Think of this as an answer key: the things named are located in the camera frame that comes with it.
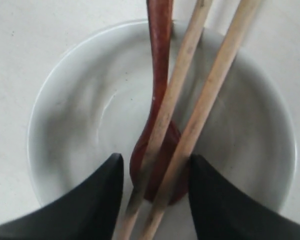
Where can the brown wooden spoon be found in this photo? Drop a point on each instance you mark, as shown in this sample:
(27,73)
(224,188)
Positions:
(160,29)

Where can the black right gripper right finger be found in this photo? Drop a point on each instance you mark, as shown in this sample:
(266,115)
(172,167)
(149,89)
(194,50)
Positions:
(220,211)

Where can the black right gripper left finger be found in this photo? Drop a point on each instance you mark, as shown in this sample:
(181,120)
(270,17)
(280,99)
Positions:
(87,212)

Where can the wooden chopstick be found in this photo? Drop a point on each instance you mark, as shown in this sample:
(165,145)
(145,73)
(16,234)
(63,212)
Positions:
(216,77)
(164,116)

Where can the white bowl dark inside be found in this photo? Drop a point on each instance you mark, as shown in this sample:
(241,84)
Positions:
(96,102)

